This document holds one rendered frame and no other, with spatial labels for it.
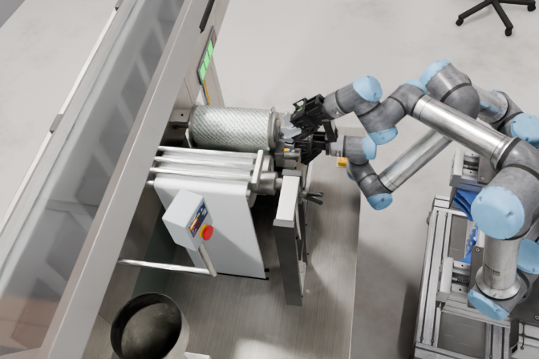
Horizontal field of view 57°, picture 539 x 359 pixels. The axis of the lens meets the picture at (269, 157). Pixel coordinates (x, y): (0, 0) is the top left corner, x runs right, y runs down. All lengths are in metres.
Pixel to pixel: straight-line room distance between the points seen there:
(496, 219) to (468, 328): 1.22
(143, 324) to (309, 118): 0.72
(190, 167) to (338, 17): 2.80
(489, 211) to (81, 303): 0.97
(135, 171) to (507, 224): 0.91
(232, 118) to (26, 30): 3.21
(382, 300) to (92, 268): 2.21
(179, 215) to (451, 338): 1.72
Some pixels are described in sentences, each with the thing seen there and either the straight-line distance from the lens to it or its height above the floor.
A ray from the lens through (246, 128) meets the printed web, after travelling 1.51.
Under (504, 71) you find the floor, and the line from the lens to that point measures 3.68.
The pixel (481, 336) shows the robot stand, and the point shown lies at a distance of 2.44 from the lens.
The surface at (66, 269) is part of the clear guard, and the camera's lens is 0.61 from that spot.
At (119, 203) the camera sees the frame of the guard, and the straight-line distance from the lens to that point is 0.55.
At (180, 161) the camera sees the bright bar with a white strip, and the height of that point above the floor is 1.45.
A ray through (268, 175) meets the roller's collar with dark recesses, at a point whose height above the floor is 1.37.
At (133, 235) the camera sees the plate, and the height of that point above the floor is 1.26.
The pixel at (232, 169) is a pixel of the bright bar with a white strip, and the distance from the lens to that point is 1.26.
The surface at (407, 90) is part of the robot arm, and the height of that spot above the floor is 1.40.
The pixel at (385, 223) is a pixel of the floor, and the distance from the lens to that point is 2.81.
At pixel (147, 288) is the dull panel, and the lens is 1.61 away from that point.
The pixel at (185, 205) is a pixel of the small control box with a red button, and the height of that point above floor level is 1.71.
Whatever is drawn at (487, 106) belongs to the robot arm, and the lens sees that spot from 1.87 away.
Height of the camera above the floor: 2.46
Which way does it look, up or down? 54 degrees down
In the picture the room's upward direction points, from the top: 9 degrees counter-clockwise
